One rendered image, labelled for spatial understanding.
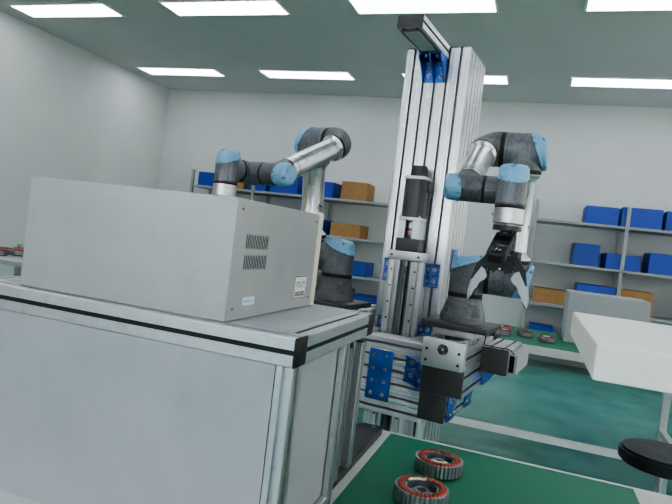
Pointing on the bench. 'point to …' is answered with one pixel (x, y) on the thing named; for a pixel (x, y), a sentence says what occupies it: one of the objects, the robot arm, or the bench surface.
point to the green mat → (477, 480)
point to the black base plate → (365, 436)
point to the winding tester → (170, 249)
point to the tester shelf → (284, 339)
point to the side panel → (305, 431)
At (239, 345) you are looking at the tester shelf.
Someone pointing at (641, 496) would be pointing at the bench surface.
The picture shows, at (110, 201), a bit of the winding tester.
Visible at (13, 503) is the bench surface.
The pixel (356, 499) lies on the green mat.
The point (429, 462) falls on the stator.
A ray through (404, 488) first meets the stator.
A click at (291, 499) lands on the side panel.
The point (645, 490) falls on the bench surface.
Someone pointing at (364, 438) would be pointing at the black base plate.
